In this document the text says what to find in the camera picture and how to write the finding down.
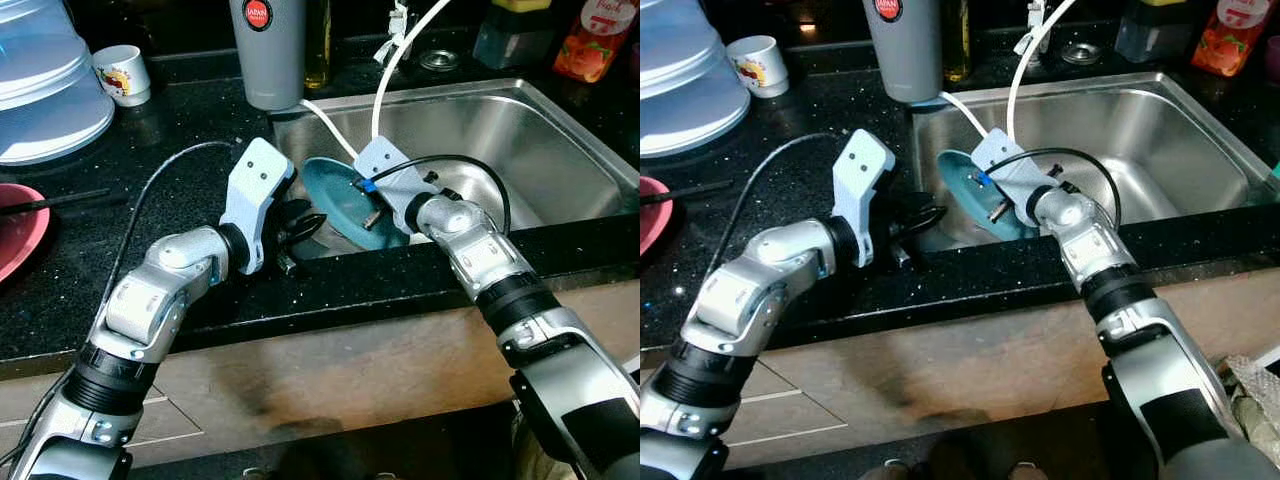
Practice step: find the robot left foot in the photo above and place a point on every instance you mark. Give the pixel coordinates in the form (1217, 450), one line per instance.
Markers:
(886, 470)
(256, 474)

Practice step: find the green sponge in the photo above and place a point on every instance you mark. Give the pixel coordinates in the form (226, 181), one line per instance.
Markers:
(1276, 178)

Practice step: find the black chopstick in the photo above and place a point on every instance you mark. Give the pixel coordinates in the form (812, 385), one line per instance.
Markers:
(700, 188)
(60, 200)

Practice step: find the metal tap with white cloth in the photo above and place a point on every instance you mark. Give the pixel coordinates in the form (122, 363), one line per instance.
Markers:
(400, 35)
(1032, 28)

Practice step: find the teal plate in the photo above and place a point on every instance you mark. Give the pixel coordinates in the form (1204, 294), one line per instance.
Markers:
(960, 195)
(335, 195)

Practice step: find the orange juice carton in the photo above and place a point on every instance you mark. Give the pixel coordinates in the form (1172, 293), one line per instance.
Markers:
(1230, 40)
(590, 45)

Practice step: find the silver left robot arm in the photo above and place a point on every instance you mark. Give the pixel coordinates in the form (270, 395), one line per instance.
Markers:
(760, 290)
(150, 300)

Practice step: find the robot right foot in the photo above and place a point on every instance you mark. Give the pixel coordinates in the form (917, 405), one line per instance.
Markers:
(1027, 471)

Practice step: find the tall grey container red label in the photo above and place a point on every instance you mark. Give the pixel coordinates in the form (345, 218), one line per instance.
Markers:
(905, 60)
(265, 60)

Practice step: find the dark container yellow lid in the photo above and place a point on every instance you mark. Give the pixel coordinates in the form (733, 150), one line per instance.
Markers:
(510, 40)
(1150, 35)

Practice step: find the purple cup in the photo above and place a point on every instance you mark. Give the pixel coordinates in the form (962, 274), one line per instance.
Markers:
(1273, 60)

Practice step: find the round metal drain cover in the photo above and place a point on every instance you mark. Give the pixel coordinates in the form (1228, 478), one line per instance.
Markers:
(440, 60)
(1081, 53)

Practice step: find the brown cabinet front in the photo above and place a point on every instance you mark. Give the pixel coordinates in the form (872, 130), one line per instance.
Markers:
(330, 370)
(950, 370)

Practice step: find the white printed mug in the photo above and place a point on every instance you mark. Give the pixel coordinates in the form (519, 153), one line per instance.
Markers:
(120, 75)
(758, 65)

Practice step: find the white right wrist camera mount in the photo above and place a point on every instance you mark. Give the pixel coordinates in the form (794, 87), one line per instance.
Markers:
(1010, 160)
(395, 175)

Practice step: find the yellow oil bottle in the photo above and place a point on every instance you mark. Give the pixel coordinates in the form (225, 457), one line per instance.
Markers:
(318, 50)
(956, 45)

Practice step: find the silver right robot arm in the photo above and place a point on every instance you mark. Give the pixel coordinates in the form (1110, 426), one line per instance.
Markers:
(1150, 330)
(520, 300)

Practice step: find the clear bubble wrap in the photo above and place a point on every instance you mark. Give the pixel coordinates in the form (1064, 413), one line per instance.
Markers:
(1250, 400)

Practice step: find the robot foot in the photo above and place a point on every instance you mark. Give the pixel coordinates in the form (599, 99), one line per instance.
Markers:
(886, 470)
(1027, 471)
(256, 474)

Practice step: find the pink plate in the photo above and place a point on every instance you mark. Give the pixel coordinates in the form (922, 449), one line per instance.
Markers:
(652, 215)
(20, 235)

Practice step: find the stainless steel sink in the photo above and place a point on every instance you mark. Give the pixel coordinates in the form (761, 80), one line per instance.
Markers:
(540, 150)
(1150, 140)

